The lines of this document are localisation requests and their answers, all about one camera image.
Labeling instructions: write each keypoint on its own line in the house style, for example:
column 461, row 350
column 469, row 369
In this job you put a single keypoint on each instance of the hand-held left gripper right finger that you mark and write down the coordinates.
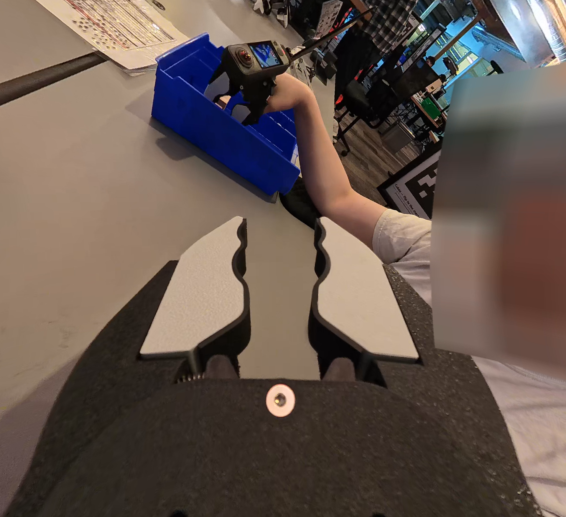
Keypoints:
column 358, row 300

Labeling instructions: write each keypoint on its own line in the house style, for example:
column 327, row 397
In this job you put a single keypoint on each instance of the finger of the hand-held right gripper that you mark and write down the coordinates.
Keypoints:
column 241, row 112
column 217, row 89

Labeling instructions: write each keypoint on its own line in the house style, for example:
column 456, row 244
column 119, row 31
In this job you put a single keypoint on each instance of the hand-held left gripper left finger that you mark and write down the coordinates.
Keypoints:
column 199, row 296

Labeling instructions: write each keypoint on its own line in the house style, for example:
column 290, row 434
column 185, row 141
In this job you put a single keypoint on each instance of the blue plastic bin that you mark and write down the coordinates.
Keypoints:
column 221, row 145

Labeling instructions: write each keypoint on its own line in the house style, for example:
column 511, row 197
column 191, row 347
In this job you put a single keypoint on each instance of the person's right forearm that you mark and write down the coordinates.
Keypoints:
column 323, row 163

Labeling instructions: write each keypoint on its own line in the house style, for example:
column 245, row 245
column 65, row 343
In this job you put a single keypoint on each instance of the person's right hand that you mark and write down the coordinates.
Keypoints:
column 287, row 94

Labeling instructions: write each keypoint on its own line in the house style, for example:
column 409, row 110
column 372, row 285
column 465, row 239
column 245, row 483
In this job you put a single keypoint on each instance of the black and white tabletop device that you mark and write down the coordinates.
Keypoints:
column 265, row 2

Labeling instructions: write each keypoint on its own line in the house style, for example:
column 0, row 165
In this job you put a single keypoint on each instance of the round table grommet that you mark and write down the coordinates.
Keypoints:
column 158, row 5

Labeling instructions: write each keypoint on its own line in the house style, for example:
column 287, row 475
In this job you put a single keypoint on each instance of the black rounded object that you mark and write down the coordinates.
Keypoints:
column 300, row 207

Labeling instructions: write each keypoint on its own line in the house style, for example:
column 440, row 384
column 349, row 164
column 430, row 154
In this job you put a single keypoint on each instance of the black office chair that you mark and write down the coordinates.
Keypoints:
column 358, row 101

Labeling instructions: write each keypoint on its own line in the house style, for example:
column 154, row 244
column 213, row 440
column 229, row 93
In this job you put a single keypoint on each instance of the framed black white tag sign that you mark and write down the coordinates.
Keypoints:
column 411, row 190

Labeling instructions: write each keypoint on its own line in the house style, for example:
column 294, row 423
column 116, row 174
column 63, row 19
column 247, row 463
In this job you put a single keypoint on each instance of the instruction sheet in plastic sleeve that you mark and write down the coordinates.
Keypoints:
column 115, row 17

